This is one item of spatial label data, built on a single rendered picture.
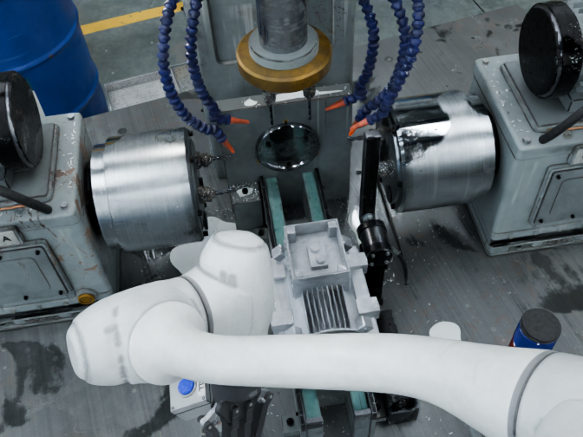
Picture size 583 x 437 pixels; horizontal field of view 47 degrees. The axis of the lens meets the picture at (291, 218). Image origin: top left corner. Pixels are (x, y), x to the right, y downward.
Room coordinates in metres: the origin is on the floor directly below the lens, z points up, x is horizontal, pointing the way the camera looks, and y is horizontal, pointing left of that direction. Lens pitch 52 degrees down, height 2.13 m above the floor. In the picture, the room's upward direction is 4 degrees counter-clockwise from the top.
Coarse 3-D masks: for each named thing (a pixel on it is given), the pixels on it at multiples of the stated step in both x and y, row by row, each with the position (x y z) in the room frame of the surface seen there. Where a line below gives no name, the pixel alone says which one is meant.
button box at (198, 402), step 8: (176, 384) 0.50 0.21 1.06; (200, 384) 0.49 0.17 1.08; (208, 384) 0.49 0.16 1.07; (176, 392) 0.49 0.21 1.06; (192, 392) 0.48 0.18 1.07; (200, 392) 0.48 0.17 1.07; (208, 392) 0.48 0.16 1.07; (176, 400) 0.48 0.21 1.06; (184, 400) 0.47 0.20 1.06; (192, 400) 0.47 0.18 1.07; (200, 400) 0.47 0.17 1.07; (208, 400) 0.47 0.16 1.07; (176, 408) 0.46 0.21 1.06; (184, 408) 0.46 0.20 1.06; (192, 408) 0.46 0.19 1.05; (200, 408) 0.46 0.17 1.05; (208, 408) 0.46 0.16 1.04; (184, 416) 0.46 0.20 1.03; (192, 416) 0.46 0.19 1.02
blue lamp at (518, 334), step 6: (516, 330) 0.49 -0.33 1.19; (516, 336) 0.48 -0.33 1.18; (522, 336) 0.47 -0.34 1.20; (516, 342) 0.48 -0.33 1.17; (522, 342) 0.47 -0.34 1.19; (528, 342) 0.46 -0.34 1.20; (534, 342) 0.46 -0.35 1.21; (552, 342) 0.46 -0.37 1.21; (528, 348) 0.46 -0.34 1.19; (534, 348) 0.46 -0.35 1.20; (540, 348) 0.46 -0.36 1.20; (546, 348) 0.45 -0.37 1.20; (552, 348) 0.46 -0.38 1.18
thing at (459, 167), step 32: (416, 96) 1.08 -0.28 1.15; (448, 96) 1.06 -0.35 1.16; (384, 128) 1.05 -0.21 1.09; (416, 128) 0.98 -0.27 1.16; (448, 128) 0.97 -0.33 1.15; (480, 128) 0.98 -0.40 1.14; (384, 160) 1.03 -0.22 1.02; (416, 160) 0.92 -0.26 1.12; (448, 160) 0.92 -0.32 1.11; (480, 160) 0.92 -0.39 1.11; (416, 192) 0.89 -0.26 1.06; (448, 192) 0.90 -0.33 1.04; (480, 192) 0.92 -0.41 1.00
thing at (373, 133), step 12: (372, 132) 0.88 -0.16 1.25; (372, 144) 0.87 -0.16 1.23; (372, 156) 0.87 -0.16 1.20; (372, 168) 0.87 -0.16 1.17; (372, 180) 0.87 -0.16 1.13; (360, 192) 0.88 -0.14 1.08; (372, 192) 0.87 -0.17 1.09; (360, 204) 0.88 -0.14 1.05; (372, 204) 0.87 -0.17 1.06; (360, 216) 0.87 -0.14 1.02; (372, 216) 0.87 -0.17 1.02
